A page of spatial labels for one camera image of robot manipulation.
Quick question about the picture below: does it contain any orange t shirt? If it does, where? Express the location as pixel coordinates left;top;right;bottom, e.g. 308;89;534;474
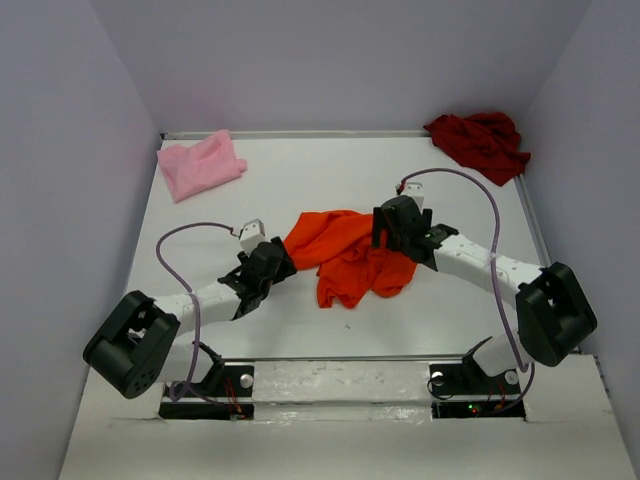
284;210;417;309

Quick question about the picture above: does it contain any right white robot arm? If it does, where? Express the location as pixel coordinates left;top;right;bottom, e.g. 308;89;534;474
372;195;597;392

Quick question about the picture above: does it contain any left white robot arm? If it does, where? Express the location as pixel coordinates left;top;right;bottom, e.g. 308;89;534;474
83;237;296;399

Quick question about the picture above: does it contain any pink t shirt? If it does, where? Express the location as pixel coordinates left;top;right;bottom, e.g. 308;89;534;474
156;130;248;203

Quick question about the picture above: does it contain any dark red t shirt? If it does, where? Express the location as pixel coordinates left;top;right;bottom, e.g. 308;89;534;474
423;112;531;186

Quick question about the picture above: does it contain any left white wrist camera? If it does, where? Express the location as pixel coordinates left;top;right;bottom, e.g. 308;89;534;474
239;219;266;255

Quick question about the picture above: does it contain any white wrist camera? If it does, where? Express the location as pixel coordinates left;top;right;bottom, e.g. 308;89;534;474
239;219;266;255
396;182;424;209

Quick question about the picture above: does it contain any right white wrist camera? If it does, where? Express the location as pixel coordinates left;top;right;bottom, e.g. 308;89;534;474
396;182;424;209

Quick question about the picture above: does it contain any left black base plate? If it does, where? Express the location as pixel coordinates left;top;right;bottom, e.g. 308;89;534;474
158;364;255;421

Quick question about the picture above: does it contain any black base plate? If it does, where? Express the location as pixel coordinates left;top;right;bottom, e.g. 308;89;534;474
426;363;526;420
158;364;255;421

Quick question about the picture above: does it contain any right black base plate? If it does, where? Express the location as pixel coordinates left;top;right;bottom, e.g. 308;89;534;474
426;363;526;420

